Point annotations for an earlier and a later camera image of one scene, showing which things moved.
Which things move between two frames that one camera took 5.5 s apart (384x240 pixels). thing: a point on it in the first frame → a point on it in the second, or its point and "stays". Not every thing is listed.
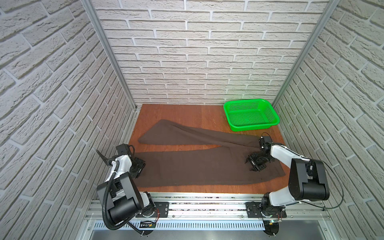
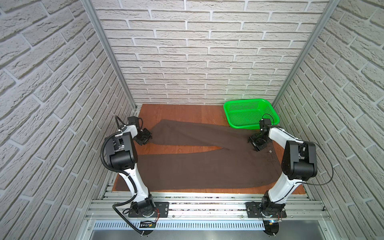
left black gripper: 141,163 → 148,136
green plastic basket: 249,114 stays
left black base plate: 163,207 stays
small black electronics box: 147,224 stays
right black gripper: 255,167 → 256,147
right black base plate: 256,210 stays
